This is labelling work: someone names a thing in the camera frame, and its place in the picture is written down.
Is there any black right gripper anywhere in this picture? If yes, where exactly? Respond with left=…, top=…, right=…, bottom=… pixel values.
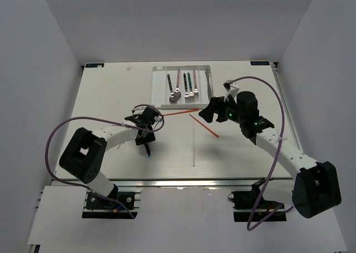
left=198, top=94, right=245, bottom=125

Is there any silver ornate knife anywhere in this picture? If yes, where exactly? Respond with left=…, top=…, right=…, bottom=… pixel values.
left=205, top=70, right=212, bottom=100

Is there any teal handle fork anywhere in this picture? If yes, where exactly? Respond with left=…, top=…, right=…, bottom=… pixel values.
left=187, top=72, right=195, bottom=103

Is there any pink handle fork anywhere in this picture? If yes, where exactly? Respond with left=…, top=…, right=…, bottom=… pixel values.
left=193, top=70, right=200, bottom=100

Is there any black handle fork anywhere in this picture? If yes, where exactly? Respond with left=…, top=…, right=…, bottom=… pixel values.
left=184, top=73, right=190, bottom=103

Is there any iridescent rainbow knife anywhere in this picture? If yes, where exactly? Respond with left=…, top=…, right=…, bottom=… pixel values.
left=144, top=143, right=151, bottom=157

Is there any black handle spoon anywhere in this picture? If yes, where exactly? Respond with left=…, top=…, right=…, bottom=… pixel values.
left=167, top=74, right=180, bottom=103

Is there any pink handle spoon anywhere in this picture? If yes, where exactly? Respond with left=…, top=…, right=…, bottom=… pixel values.
left=172, top=70, right=181, bottom=102

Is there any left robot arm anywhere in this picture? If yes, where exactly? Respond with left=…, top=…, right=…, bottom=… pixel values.
left=59, top=106, right=164, bottom=208

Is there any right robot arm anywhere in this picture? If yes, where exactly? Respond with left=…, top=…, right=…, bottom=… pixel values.
left=199, top=91, right=342, bottom=219

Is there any orange chopstick upper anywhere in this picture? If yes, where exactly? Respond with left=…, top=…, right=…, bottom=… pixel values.
left=163, top=108, right=199, bottom=117

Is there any orange chopstick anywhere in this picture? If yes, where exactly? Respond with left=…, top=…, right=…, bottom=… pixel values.
left=163, top=108, right=199, bottom=117
left=189, top=114, right=219, bottom=138

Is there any orange chopstick lower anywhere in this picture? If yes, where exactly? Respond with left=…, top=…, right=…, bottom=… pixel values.
left=189, top=114, right=219, bottom=138

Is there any clear chopstick centre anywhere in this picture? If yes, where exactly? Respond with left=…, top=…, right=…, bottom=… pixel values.
left=192, top=122, right=195, bottom=168

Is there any white cutlery tray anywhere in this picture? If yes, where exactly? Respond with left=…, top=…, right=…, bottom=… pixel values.
left=151, top=65, right=214, bottom=110

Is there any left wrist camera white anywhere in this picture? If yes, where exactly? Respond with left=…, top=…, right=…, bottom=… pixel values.
left=131, top=104, right=147, bottom=115

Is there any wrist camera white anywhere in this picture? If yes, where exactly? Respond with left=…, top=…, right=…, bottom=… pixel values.
left=223, top=80, right=240, bottom=102
left=131, top=104, right=147, bottom=115

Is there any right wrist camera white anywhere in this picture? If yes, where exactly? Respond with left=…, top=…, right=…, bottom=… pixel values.
left=223, top=80, right=240, bottom=102

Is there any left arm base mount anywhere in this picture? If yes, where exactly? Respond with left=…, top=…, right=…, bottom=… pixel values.
left=82, top=191, right=141, bottom=220

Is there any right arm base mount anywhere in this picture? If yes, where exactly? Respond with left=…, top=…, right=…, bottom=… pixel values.
left=228, top=178, right=280, bottom=222

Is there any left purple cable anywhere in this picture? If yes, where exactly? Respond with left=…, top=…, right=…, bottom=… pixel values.
left=44, top=105, right=165, bottom=187

